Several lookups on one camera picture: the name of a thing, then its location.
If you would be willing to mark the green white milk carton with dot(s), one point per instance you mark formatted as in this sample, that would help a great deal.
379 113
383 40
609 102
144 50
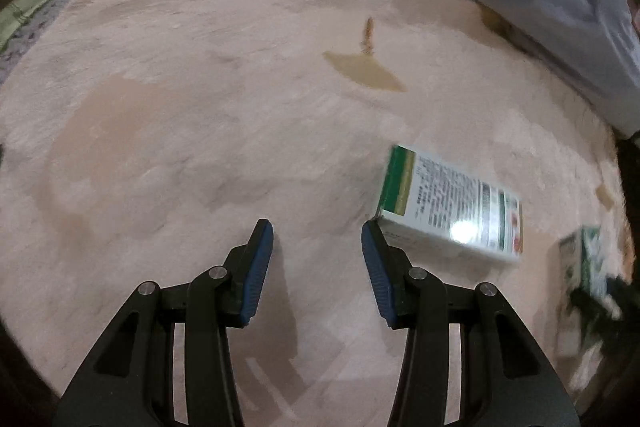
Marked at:
583 264

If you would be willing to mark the pink fringed bed blanket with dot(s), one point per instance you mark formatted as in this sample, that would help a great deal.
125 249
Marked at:
143 139

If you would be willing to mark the green white medicine box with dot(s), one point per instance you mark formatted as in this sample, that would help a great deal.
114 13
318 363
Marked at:
426 203

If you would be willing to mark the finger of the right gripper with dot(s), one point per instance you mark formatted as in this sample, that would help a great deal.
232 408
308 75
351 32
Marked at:
612 316

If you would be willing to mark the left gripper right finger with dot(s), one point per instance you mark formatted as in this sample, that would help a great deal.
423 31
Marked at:
387 268

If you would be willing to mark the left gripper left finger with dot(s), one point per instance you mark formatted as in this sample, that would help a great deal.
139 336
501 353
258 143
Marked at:
247 267

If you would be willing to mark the green striped bed sheet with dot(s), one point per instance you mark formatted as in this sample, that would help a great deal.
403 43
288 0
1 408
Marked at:
15 15

